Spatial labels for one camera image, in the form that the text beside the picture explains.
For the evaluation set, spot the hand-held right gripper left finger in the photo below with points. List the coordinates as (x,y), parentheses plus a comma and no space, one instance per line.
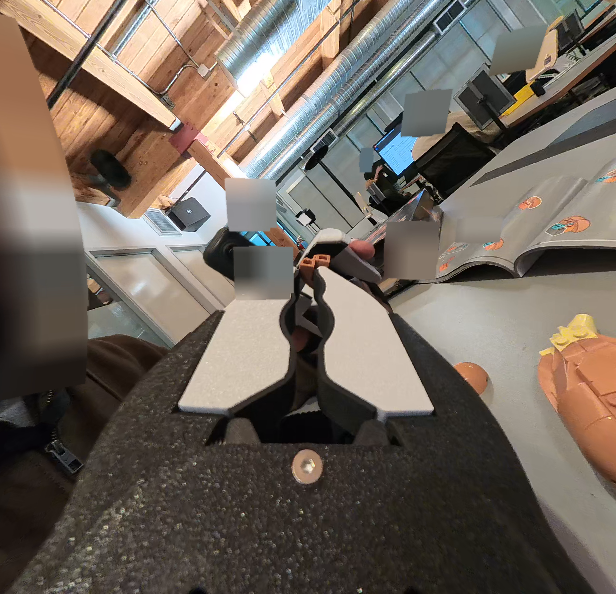
(236,358)

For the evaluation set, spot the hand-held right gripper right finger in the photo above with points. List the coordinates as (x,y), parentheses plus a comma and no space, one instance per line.
(370,358)

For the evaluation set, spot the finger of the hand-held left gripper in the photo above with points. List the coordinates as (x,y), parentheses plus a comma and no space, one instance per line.
(304,317)

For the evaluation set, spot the person's left hand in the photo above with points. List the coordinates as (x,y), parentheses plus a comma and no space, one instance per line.
(363,250)

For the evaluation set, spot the black speaker box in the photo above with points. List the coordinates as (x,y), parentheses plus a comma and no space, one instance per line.
(189,213)

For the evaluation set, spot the small white studio light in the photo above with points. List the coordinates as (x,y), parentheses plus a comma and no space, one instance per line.
(304,217)

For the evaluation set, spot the round tan toy piece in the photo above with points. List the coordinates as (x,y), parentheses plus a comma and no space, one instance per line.
(471,376)

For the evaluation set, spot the black round ceiling fixture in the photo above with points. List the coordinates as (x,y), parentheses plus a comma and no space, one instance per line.
(110,168)

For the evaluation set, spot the black round lamp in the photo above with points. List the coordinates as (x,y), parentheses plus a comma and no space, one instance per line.
(321,154)

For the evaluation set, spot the dark printed box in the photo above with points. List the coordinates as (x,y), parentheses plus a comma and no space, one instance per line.
(414,204)

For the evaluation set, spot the lit computer monitor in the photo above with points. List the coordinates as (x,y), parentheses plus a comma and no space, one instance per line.
(397,153)

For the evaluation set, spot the brown toy brick model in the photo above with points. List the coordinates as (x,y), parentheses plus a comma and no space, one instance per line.
(582,392)

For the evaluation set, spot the black office chair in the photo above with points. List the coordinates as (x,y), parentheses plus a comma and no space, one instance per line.
(455,160)

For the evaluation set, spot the open instruction booklet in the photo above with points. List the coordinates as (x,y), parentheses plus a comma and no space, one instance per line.
(553,213)

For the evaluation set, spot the person's brown jacket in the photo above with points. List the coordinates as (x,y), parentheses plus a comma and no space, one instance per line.
(29,483)

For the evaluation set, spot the black ceiling pipe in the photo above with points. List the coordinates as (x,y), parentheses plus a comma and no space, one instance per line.
(91,43)

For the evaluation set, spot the grey computer monitor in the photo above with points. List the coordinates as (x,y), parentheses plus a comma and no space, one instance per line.
(483,96)

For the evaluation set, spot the yellow box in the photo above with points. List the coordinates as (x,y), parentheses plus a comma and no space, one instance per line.
(522,94)

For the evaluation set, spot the wooden table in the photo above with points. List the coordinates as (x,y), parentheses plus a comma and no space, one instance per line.
(577,81)

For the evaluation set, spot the black monitor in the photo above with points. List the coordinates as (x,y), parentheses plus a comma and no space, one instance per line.
(571,28)

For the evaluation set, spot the wall vent grille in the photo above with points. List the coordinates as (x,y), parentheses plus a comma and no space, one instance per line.
(161,222)

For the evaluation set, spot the red beam bracket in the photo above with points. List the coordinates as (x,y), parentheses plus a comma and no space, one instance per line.
(185,140)

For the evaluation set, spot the wide silver ventilation duct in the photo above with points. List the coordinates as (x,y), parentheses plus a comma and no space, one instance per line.
(255,40)

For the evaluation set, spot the long silver ventilation duct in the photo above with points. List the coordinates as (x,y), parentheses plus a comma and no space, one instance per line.
(361,74)

